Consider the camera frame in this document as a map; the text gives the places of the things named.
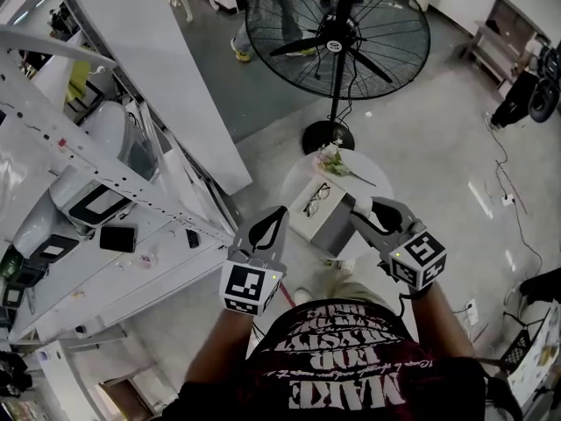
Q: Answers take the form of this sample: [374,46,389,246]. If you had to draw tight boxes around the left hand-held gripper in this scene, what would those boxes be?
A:
[220,205,289,318]

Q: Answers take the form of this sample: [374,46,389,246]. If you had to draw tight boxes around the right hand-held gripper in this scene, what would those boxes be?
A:
[349,196,448,291]

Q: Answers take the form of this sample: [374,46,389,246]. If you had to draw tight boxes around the grey tray box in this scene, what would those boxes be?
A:
[289,176,367,259]

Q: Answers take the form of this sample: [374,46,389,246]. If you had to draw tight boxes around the person's right forearm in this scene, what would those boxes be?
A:
[408,280,478,365]

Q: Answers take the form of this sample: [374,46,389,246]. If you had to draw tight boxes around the person's left forearm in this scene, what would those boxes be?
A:
[185,308,254,392]

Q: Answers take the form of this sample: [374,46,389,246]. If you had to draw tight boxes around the round white side table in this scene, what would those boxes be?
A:
[280,147,395,263]

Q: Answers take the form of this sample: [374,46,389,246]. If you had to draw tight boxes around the black-framed glasses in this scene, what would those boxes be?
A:
[302,182,332,218]

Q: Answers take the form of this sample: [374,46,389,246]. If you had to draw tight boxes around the pale artificial flower bunch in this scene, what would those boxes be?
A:
[316,142,378,189]

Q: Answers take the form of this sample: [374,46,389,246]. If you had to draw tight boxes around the black tablet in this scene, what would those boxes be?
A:
[99,225,138,254]

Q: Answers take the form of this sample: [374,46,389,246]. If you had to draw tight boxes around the white metal shelf rack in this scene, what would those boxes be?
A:
[0,0,246,346]

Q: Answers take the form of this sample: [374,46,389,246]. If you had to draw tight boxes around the person's dark red printed shirt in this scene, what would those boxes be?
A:
[168,297,523,421]

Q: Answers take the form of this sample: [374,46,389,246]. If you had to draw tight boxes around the black standing fan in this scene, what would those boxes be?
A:
[244,0,431,157]

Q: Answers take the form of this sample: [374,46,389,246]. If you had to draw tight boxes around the black crate stool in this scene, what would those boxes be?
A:
[498,310,548,377]

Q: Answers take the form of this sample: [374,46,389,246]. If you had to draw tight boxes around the patterned white board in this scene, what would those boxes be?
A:
[507,299,561,395]

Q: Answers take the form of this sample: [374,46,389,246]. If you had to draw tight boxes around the black round bag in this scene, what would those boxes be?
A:
[527,43,561,125]

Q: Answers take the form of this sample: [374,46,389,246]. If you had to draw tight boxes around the grey cabinet with screen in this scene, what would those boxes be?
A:
[465,0,550,92]

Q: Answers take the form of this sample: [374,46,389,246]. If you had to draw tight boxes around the green microwave oven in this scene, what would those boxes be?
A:
[0,251,28,289]

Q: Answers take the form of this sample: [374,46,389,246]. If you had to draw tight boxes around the black floor cable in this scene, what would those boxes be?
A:
[484,111,544,275]

